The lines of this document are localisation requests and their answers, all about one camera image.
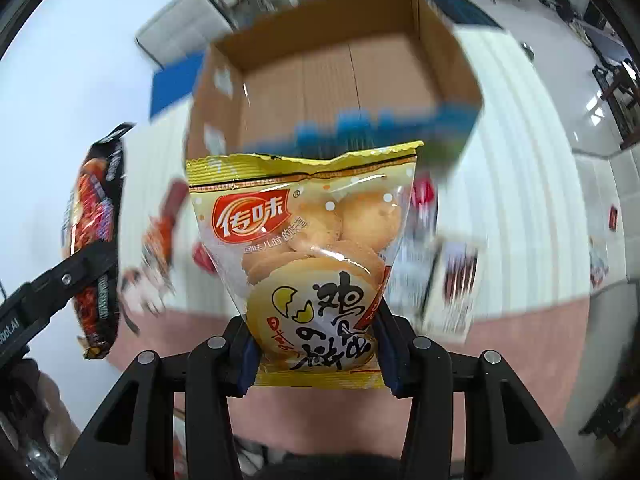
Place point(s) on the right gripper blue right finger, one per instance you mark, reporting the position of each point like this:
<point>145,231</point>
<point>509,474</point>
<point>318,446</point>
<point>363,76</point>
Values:
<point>507,436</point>

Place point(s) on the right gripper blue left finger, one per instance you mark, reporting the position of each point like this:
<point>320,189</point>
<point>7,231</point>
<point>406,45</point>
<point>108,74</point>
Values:
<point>131,434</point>

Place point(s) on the red yellow noodle snack bag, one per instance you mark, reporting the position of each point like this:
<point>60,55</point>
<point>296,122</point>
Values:
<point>92,214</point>

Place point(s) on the white brown stick snack packet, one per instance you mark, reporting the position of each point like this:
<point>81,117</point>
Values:
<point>452,292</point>

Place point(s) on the orange panda seed bag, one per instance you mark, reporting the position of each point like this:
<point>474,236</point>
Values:
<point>157,250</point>

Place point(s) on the dark brown snack packet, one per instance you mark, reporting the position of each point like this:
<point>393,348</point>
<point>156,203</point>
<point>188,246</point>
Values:
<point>174,199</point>

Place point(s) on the red white fish snack packet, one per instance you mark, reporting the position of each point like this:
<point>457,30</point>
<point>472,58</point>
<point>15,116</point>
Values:
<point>424,192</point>

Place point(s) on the yellow egg biscuit bag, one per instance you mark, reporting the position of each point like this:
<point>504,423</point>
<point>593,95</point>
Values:
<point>305,248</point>

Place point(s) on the long red milk candy packet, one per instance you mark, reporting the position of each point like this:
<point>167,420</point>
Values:
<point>202,259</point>

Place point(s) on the gloved left hand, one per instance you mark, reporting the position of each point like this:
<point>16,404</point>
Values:
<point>37,432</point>

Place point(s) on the small red box on chair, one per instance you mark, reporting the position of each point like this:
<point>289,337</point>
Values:
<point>612,218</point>

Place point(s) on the white quilted chair right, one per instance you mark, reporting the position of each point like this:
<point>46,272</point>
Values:
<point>606,181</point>

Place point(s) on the pink striped cat tablecloth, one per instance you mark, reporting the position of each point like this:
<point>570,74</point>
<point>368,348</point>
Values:
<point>515,190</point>

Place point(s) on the white chair with blue cushion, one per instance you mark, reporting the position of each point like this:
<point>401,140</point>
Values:
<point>175,40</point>

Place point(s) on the dark wooden chair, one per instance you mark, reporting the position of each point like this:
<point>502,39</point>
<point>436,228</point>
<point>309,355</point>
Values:
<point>620,90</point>

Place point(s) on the open cardboard milk box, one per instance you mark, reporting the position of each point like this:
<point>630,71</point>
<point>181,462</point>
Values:
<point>325,62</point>

